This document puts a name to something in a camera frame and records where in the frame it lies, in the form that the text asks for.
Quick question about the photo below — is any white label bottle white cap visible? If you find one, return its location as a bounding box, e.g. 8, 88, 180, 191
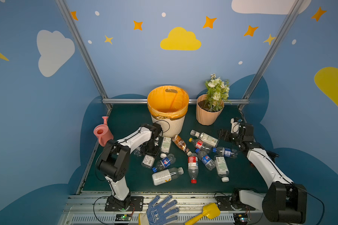
141, 155, 155, 169

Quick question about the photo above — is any clear bottle white label top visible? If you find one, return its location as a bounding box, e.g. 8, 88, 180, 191
190, 130, 219, 147

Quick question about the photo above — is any green white label bottle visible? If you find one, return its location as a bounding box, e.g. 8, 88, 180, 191
161, 137, 171, 154

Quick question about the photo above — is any brown tea bottle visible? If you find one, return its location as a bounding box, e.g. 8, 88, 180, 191
172, 135, 190, 156

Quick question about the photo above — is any large white label bottle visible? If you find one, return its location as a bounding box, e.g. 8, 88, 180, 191
152, 167, 184, 186

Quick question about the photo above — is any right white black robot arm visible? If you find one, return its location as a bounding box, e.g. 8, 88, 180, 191
218, 121, 307, 224

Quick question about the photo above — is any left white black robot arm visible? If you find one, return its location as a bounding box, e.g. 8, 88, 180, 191
96, 123, 163, 203

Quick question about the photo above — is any white ribbed waste bin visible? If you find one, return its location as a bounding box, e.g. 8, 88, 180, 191
151, 115, 185, 138

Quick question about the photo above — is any orange bin liner bag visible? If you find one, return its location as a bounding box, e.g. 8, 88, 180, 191
147, 85, 189, 120

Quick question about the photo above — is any Pepsi bottle far left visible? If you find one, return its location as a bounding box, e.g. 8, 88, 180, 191
133, 147, 143, 157

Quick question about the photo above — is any Pepsi bottle right side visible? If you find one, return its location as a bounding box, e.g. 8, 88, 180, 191
212, 147, 238, 158

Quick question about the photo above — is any Pepsi bottle centre blue cap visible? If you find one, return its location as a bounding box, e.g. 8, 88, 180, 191
152, 154, 176, 173

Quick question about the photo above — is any peach ribbed flower pot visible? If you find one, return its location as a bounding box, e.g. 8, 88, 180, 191
196, 94, 224, 126

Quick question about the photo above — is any red label yellow cap bottle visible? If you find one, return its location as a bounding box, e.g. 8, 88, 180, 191
189, 138, 213, 153

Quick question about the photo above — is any Pepsi bottle centre right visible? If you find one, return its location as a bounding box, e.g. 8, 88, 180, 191
195, 149, 216, 171

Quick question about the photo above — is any red label cola bottle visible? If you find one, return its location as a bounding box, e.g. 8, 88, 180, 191
187, 152, 199, 184

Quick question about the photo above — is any artificial white flower plant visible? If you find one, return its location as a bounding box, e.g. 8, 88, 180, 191
204, 73, 230, 112

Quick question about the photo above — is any pink watering can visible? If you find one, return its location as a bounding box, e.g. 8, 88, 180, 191
94, 116, 114, 147

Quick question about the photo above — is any blue dotted work glove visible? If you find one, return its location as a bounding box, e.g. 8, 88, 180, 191
140, 195, 180, 225

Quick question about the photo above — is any left controller board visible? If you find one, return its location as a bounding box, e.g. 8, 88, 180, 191
115, 214, 132, 222

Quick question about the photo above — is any controller board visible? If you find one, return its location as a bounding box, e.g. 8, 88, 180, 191
233, 214, 250, 225
115, 214, 132, 222

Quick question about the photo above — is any yellow toy shovel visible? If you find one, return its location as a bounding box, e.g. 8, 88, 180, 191
185, 203, 221, 225

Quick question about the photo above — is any right controller board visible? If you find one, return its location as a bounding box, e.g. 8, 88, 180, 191
233, 214, 250, 225

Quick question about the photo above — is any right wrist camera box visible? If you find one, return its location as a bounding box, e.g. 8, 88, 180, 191
231, 117, 242, 134

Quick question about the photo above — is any aluminium frame rear bar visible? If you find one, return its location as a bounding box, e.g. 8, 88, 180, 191
102, 98, 250, 105

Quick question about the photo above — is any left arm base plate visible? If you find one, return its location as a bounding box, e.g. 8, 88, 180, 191
104, 196, 144, 212

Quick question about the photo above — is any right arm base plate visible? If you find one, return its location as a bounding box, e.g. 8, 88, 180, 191
214, 189, 256, 211

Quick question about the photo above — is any aluminium frame right post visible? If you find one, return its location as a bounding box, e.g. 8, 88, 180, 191
238, 0, 305, 110

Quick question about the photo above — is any aluminium frame post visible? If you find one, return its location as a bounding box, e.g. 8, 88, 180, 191
238, 0, 305, 110
55, 0, 108, 100

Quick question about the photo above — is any aluminium frame left post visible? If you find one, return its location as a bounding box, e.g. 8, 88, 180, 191
55, 0, 108, 100

